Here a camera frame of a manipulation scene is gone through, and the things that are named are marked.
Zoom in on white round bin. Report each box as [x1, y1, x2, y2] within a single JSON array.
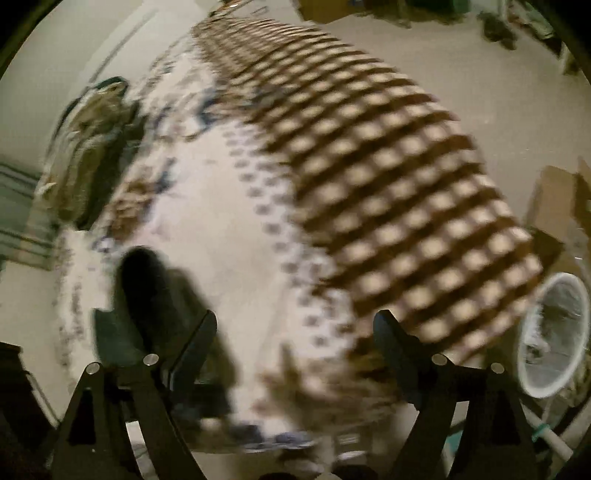
[[516, 271, 588, 400]]

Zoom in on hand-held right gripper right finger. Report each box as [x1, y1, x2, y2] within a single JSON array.
[[372, 309, 541, 480]]

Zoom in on dark pants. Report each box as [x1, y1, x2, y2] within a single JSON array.
[[92, 246, 238, 418]]

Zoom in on brown checkered blanket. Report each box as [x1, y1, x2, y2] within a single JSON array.
[[191, 17, 546, 370]]

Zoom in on brown cardboard box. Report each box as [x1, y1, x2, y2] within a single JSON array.
[[523, 158, 591, 278], [297, 0, 372, 25]]

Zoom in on white printed bed sheet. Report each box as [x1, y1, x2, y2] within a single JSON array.
[[50, 34, 407, 455]]

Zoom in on dark cloth heap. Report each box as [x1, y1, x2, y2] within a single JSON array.
[[477, 10, 519, 51]]

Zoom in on striped green rug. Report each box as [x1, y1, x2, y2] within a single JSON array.
[[0, 159, 60, 271]]

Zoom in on white pipe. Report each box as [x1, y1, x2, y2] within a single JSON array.
[[526, 405, 583, 463]]

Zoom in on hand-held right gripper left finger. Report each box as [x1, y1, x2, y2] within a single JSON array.
[[48, 310, 218, 480]]

